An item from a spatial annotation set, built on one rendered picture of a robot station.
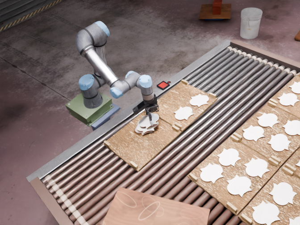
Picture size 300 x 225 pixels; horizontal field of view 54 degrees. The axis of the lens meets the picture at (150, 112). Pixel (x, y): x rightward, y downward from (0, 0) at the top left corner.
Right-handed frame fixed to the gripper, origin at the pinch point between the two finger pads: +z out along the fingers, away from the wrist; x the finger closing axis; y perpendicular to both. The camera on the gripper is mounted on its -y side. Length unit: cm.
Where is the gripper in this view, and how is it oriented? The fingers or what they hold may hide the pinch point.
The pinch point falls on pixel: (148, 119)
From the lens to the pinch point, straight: 198.8
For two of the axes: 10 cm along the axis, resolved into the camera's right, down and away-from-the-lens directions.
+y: 9.5, -2.9, 1.3
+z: 1.2, 7.1, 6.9
